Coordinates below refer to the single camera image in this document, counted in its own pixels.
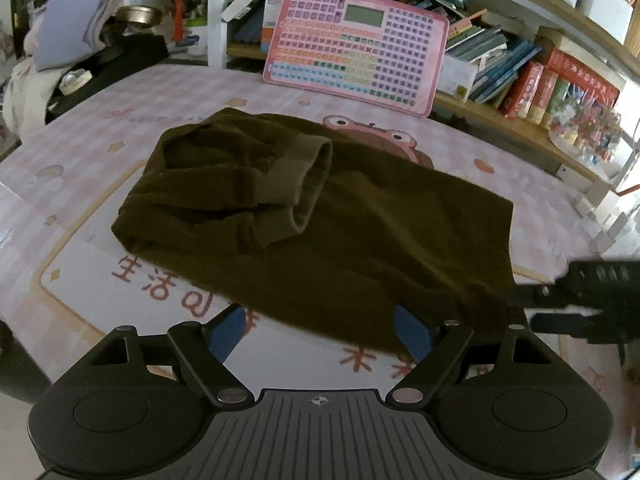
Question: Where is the red thick dictionary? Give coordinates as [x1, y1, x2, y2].
[536, 48, 620, 107]

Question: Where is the white card box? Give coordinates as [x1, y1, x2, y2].
[437, 55, 478, 102]

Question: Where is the colourful crystal tree ornament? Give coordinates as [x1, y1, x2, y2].
[548, 93, 623, 165]

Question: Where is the brown corduroy garment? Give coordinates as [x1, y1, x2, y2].
[112, 108, 523, 351]

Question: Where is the folded lavender cloth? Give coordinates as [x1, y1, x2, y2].
[34, 0, 122, 72]

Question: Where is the row of blue books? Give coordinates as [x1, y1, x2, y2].
[228, 0, 540, 104]

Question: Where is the pink cartoon desk mat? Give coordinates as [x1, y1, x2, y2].
[1, 65, 596, 390]

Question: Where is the brass bowl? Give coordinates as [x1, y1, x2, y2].
[115, 6, 163, 27]

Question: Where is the pink learning tablet toy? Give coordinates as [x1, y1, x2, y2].
[262, 0, 449, 117]

